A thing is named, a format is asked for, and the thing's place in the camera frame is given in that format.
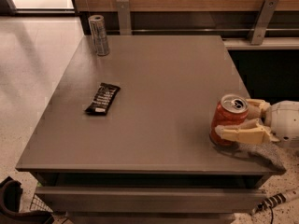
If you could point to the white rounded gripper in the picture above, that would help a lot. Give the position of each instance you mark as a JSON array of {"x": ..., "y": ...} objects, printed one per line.
[{"x": 285, "y": 120}]

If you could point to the red coke can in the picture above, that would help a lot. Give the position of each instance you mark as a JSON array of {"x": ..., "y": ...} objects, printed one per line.
[{"x": 231, "y": 109}]

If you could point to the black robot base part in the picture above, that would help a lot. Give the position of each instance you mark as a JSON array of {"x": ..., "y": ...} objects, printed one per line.
[{"x": 10, "y": 201}]

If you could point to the silver redbull can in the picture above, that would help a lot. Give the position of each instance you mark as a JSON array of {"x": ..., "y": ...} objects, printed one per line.
[{"x": 99, "y": 34}]

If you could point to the grey drawer cabinet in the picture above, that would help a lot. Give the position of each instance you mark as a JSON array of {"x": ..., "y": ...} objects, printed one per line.
[{"x": 156, "y": 132}]

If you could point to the black snack bar wrapper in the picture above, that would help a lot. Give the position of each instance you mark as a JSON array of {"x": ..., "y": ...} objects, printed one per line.
[{"x": 103, "y": 99}]

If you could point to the grey drawer front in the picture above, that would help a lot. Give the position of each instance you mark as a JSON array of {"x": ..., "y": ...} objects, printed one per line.
[{"x": 152, "y": 200}]

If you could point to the right metal wall bracket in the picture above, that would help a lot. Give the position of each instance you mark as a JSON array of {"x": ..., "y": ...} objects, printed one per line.
[{"x": 257, "y": 34}]

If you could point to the metal wall bracket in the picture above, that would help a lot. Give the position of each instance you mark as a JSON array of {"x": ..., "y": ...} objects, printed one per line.
[
  {"x": 124, "y": 17},
  {"x": 257, "y": 34}
]

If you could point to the horizontal metal rail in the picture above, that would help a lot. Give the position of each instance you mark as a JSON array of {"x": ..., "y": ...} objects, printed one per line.
[{"x": 210, "y": 30}]

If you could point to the left metal wall bracket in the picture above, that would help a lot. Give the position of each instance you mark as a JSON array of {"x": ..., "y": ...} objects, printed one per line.
[{"x": 124, "y": 17}]

